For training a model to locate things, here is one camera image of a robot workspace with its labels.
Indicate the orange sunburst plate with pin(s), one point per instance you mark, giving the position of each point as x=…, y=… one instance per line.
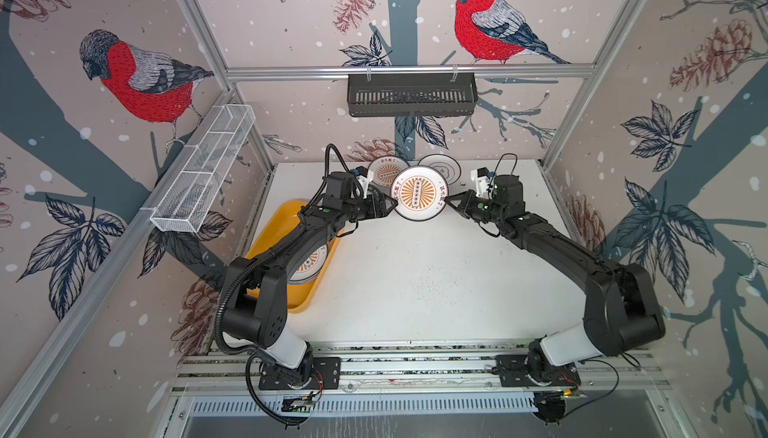
x=384, y=170
x=420, y=193
x=311, y=268

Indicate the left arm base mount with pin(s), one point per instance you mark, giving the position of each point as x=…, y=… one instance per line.
x=313, y=373

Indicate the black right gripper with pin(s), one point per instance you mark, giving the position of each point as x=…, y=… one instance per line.
x=465, y=209

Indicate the white mesh wire shelf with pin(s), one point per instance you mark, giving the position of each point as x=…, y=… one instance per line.
x=194, y=190

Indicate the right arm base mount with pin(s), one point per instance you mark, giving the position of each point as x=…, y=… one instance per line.
x=518, y=371

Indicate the white black motif plate back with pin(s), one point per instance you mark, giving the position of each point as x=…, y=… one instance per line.
x=445, y=165

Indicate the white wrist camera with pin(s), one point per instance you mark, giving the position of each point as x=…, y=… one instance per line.
x=361, y=174
x=482, y=179

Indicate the yellow plastic bin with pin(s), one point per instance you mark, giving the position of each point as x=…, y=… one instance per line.
x=284, y=220

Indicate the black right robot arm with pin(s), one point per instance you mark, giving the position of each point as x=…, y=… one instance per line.
x=621, y=308

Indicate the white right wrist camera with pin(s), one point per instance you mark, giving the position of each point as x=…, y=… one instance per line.
x=482, y=179

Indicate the aluminium rail bed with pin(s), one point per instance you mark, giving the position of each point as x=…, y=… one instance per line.
x=429, y=367

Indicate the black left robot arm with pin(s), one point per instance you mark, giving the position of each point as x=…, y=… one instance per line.
x=252, y=310

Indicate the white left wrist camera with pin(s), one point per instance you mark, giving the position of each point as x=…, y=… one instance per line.
x=361, y=174

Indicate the aluminium frame crossbar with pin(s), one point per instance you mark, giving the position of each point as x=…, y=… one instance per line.
x=580, y=71

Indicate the black hanging wire basket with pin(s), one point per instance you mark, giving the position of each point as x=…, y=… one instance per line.
x=412, y=95

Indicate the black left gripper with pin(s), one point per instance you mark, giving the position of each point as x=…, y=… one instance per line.
x=381, y=211

